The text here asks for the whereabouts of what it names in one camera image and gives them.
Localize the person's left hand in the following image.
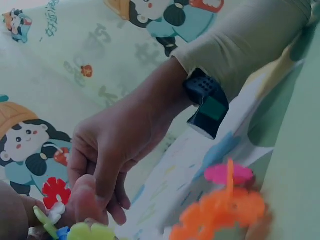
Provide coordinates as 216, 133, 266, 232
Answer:
0, 174, 111, 240

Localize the person's right hand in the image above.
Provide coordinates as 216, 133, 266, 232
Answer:
67, 58, 194, 226

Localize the white plastic flower piece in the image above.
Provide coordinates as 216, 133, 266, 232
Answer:
46, 201, 66, 224

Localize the red plastic flower piece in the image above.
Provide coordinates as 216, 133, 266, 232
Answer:
41, 176, 73, 210

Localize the green plastic flower piece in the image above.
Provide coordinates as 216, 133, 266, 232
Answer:
33, 205, 58, 239

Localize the person's right forearm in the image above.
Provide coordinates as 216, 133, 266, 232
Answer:
171, 0, 316, 104

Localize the yellow-green plastic flower piece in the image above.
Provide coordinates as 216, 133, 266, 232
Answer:
66, 221, 117, 240

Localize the blue plastic flower piece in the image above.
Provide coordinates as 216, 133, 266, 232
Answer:
55, 225, 70, 240

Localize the white printed paper sheet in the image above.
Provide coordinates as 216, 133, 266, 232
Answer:
129, 59, 306, 240

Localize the pink plastic flower piece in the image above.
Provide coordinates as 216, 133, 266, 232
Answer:
204, 163, 255, 186

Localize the orange plastic flower piece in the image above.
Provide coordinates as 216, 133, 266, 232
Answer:
225, 158, 235, 201
169, 186, 274, 240

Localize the black wrist band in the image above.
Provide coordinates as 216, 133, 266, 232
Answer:
183, 67, 230, 140

